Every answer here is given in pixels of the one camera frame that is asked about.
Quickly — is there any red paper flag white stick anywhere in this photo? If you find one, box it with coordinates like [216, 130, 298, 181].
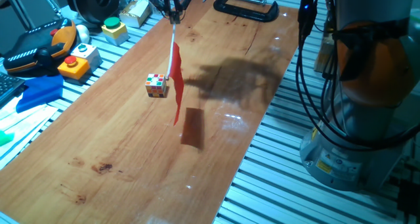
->
[165, 22, 185, 126]

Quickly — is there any blue flag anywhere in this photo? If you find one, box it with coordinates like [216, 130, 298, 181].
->
[15, 74, 65, 114]

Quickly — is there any cream cardboard box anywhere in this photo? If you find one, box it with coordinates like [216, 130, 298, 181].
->
[119, 0, 152, 28]

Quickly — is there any yellow box green button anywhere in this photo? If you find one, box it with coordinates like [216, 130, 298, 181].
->
[100, 16, 130, 47]

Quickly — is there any black c-clamp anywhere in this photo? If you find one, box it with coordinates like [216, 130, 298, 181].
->
[213, 0, 280, 23]

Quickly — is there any white multicolour puzzle cube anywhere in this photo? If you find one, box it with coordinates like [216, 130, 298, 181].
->
[144, 73, 168, 99]

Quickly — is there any black filament spool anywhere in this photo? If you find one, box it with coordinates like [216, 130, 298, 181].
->
[65, 0, 121, 24]

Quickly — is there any white oval object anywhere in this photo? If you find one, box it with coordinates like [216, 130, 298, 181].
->
[75, 24, 91, 44]

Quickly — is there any white box green button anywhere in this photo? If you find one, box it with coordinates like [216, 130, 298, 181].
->
[70, 43, 102, 73]

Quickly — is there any orange box red button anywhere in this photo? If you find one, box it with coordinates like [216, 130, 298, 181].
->
[57, 55, 91, 85]

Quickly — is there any grey tripod leg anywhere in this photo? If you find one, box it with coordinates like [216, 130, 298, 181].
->
[35, 0, 64, 20]
[3, 0, 36, 31]

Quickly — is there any glossy wooden board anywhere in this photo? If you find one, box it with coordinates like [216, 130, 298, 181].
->
[0, 0, 300, 224]

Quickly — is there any black orange teach pendant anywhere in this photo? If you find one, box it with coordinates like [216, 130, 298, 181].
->
[2, 18, 78, 77]

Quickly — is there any black keyboard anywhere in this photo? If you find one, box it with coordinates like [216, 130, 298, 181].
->
[0, 72, 26, 108]

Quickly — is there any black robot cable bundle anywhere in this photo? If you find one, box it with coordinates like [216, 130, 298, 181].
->
[294, 0, 420, 152]

